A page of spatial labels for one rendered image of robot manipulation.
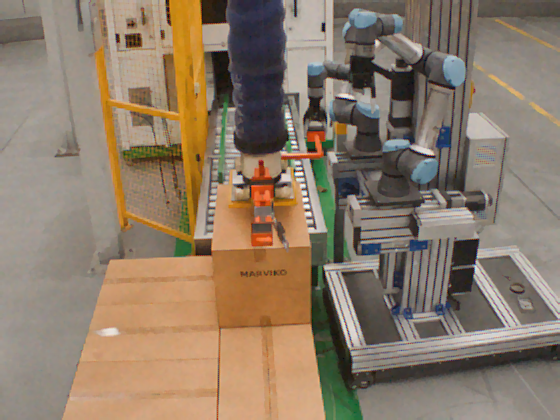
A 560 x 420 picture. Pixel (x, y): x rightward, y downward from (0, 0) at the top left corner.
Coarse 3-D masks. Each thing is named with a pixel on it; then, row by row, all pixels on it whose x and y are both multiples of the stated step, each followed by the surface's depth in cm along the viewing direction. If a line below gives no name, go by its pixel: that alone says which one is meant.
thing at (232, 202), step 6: (234, 174) 282; (240, 174) 277; (234, 186) 271; (240, 186) 266; (246, 186) 271; (228, 198) 263; (234, 198) 262; (228, 204) 259; (234, 204) 259; (240, 204) 259; (246, 204) 259
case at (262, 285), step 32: (224, 192) 296; (224, 224) 269; (288, 224) 268; (224, 256) 253; (256, 256) 253; (288, 256) 254; (224, 288) 260; (256, 288) 261; (288, 288) 262; (224, 320) 269; (256, 320) 269; (288, 320) 270
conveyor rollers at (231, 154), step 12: (228, 108) 522; (228, 120) 497; (288, 120) 494; (216, 132) 474; (228, 132) 474; (216, 144) 456; (228, 144) 456; (228, 156) 434; (216, 168) 418; (228, 168) 419; (300, 168) 413; (216, 180) 403; (228, 180) 403; (300, 180) 397; (216, 192) 387; (312, 228) 343
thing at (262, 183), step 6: (252, 180) 248; (258, 180) 248; (264, 180) 248; (270, 180) 248; (252, 186) 241; (258, 186) 241; (264, 186) 241; (270, 186) 242; (252, 192) 243; (264, 192) 243; (270, 192) 243; (252, 198) 244
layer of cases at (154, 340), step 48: (144, 288) 297; (192, 288) 297; (96, 336) 266; (144, 336) 266; (192, 336) 265; (240, 336) 265; (288, 336) 264; (96, 384) 239; (144, 384) 239; (192, 384) 239; (240, 384) 239; (288, 384) 238
